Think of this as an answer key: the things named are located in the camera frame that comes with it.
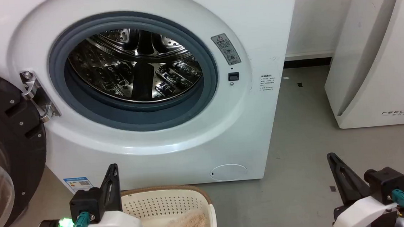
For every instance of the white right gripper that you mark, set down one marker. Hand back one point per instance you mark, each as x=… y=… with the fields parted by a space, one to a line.
x=361 y=214

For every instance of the black washing machine door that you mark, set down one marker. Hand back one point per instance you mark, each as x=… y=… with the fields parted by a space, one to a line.
x=11 y=117

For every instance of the stainless steel washing machine drum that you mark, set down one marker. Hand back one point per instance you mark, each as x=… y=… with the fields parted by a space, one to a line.
x=137 y=66

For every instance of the blue white energy label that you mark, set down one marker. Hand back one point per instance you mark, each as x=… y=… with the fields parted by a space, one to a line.
x=78 y=184

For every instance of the cream perforated laundry basket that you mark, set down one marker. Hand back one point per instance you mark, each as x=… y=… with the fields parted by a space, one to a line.
x=165 y=203

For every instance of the round white filter cover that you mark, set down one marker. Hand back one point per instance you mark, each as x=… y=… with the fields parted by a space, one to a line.
x=228 y=172

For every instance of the metal door hinge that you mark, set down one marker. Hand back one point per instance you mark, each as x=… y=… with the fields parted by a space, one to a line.
x=38 y=97

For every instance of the grey rubber door gasket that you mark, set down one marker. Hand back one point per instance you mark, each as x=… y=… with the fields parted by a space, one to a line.
x=201 y=104

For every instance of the white air purifier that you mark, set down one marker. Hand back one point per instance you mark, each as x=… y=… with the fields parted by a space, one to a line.
x=374 y=60

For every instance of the black baseboard strip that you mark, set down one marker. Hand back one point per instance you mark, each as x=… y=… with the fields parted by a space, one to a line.
x=308 y=63

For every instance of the black door latch socket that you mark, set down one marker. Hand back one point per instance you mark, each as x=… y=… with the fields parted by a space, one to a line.
x=233 y=76

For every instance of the white front-load washing machine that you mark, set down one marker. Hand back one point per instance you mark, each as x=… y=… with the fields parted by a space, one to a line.
x=264 y=29

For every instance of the grey warning sticker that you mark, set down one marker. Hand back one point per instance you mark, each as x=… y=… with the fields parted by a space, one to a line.
x=226 y=49

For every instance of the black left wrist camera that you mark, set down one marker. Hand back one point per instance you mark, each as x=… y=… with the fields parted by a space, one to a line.
x=86 y=202

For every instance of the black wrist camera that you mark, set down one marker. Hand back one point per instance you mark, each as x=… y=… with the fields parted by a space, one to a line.
x=387 y=182
x=86 y=202

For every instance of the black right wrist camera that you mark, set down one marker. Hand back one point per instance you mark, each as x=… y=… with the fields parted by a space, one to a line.
x=387 y=182

